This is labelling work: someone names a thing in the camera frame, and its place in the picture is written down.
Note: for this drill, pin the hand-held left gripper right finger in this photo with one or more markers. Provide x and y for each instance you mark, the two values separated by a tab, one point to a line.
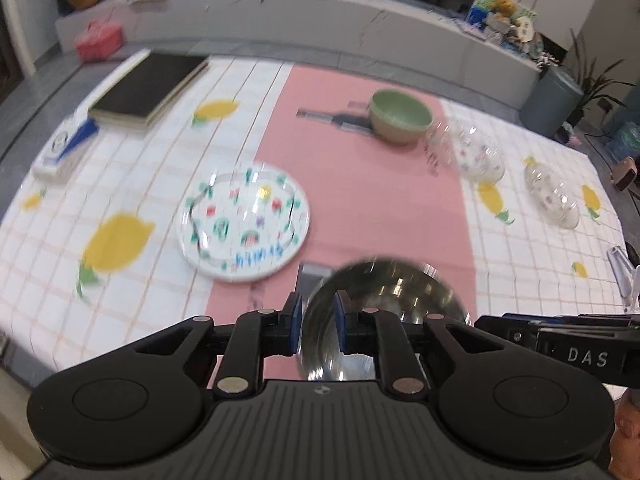
342	322

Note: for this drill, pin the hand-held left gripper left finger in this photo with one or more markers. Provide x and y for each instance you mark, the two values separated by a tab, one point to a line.
294	324

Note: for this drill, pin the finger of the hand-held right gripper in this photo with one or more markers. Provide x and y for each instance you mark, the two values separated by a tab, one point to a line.
510	327

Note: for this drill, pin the stainless steel bowl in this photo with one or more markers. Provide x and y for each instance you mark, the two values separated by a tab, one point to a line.
395	292

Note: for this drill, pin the green ceramic bowl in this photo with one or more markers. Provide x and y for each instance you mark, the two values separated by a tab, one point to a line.
400	117

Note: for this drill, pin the person's right hand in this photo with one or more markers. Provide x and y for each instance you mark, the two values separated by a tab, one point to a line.
626	435

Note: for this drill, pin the white plate with colourful print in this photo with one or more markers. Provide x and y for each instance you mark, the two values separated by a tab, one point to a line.
280	255

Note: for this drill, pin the white folding stand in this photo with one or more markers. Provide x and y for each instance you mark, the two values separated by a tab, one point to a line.
622	275

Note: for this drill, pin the clear flower-shaped glass plate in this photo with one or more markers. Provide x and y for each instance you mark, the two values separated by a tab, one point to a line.
240	220

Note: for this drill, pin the pink printed placemat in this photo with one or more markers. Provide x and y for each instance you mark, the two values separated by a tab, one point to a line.
360	195

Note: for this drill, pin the clear dotted glass bowl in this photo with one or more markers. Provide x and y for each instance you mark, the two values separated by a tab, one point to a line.
552	197
470	152

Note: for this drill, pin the pink small appliance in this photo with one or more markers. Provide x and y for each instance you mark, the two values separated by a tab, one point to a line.
626	172

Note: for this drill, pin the lemon print checked tablecloth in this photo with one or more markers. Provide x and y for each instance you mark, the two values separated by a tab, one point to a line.
150	170

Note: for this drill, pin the blue plastic bag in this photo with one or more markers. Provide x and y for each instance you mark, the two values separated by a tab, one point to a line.
625	140

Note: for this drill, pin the grey trash can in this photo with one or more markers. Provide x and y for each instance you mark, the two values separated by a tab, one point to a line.
550	102

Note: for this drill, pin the green potted plant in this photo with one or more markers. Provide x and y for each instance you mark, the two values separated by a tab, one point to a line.
595	82

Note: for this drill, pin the black book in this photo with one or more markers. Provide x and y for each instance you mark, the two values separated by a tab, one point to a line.
150	85

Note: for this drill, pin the white and blue box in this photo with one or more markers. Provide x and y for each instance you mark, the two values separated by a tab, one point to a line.
65	147

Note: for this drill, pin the pile of colourful toys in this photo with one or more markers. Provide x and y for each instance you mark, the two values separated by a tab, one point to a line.
505	17

